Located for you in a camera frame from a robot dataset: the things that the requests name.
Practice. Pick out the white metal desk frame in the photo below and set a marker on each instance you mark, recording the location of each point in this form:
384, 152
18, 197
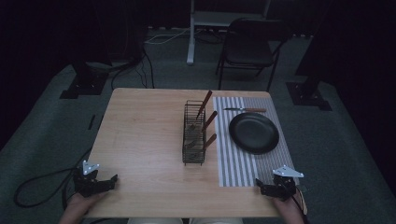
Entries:
199, 18

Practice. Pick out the grey white striped placemat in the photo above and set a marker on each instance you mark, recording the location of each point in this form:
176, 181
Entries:
232, 168

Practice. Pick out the person's right hand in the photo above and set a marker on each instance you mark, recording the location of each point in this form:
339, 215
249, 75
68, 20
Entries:
289, 212

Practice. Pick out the black stand with base plate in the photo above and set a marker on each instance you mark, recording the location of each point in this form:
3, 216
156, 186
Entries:
85, 82
308, 93

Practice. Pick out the small dark floor strip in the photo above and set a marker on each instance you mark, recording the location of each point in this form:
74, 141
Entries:
91, 122

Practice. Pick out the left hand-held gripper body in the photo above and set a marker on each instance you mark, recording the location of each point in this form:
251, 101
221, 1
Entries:
87, 183

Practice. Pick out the black round plate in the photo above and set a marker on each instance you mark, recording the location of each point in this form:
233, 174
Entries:
253, 133

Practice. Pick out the black folding chair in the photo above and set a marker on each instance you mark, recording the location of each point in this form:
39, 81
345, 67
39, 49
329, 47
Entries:
249, 49

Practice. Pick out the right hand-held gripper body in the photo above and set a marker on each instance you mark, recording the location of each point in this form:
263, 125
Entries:
284, 185

